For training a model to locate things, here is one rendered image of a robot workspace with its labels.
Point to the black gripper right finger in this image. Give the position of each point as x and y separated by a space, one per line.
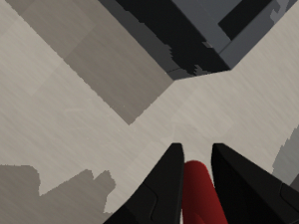
247 193

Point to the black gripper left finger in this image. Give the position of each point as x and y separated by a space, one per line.
159 199

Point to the dark red peg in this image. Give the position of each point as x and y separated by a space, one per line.
200 204

